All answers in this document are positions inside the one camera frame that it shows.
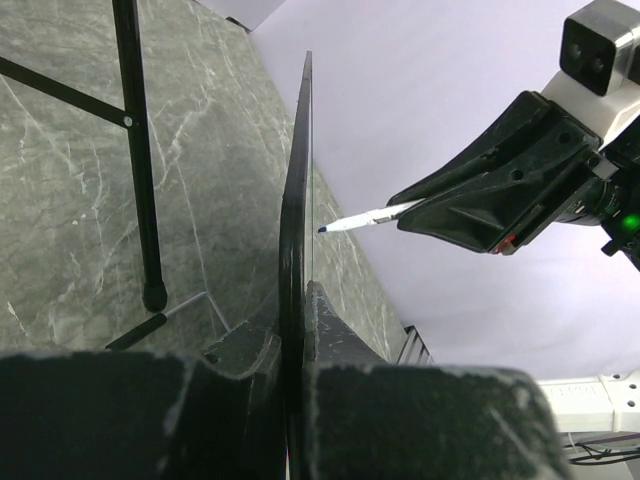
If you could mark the blue capped whiteboard marker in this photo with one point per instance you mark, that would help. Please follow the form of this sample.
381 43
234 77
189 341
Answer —
369 218

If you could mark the black perforated music stand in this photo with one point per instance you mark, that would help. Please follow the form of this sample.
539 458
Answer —
78 216

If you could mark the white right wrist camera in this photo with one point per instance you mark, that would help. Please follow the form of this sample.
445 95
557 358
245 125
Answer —
598 80

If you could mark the white rectangular whiteboard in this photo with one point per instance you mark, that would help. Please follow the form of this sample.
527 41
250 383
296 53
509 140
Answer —
291 272

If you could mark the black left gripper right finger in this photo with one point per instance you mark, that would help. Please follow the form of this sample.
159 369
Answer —
366 418

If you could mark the aluminium frame rail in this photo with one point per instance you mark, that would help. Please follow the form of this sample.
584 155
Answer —
414 350

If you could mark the black whiteboard easel stand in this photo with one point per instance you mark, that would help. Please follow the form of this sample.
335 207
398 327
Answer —
157 321

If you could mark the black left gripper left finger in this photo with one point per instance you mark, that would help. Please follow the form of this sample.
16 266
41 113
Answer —
145 415

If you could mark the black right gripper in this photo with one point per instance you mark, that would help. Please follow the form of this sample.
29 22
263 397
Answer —
513 180

